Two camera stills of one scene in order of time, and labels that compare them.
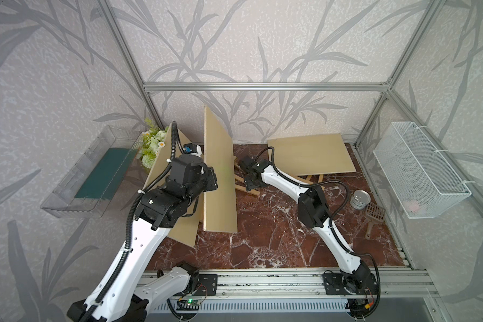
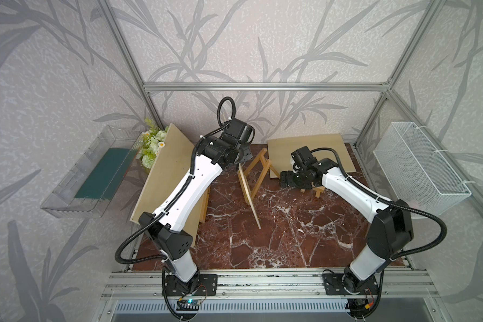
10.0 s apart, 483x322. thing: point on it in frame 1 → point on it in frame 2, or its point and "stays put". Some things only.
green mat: (104, 179) stays put
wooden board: (220, 204) → (247, 192)
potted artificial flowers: (153, 139) stays put
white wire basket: (422, 182) stays put
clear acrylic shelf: (86, 188) stays put
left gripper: (208, 172) → (248, 154)
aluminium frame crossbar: (265, 87) stays put
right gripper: (247, 184) → (288, 181)
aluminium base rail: (391, 284) stays put
